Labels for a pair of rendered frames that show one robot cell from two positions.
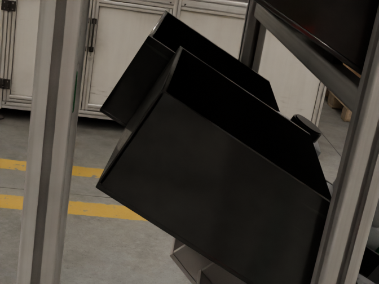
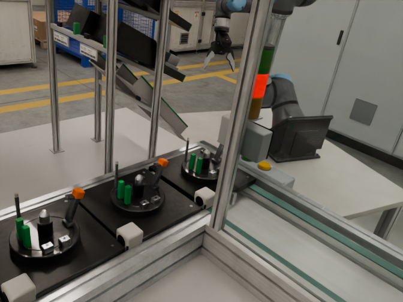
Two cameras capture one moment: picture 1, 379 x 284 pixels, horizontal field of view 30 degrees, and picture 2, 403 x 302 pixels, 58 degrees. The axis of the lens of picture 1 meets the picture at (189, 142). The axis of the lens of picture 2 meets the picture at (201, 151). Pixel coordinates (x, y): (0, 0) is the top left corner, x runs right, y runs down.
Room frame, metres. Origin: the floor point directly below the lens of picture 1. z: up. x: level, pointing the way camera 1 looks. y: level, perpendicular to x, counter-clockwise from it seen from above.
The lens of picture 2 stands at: (-0.53, 0.49, 1.55)
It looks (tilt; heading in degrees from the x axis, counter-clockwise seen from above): 28 degrees down; 318
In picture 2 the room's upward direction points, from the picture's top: 9 degrees clockwise
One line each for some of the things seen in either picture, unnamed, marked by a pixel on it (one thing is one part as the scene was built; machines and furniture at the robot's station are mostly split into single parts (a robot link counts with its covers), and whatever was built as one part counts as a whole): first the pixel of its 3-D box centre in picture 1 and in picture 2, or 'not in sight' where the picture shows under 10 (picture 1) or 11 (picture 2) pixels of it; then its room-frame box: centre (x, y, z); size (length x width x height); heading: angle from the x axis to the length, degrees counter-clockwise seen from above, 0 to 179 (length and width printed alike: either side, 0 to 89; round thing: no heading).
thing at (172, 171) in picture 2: not in sight; (202, 174); (0.18, -0.17, 0.96); 0.24 x 0.24 x 0.02; 9
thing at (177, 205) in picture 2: not in sight; (138, 187); (0.14, 0.09, 1.01); 0.24 x 0.24 x 0.13; 9
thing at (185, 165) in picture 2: not in sight; (204, 169); (0.18, -0.17, 0.98); 0.14 x 0.14 x 0.02
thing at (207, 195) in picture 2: not in sight; (204, 198); (0.07, -0.09, 0.97); 0.05 x 0.05 x 0.04; 9
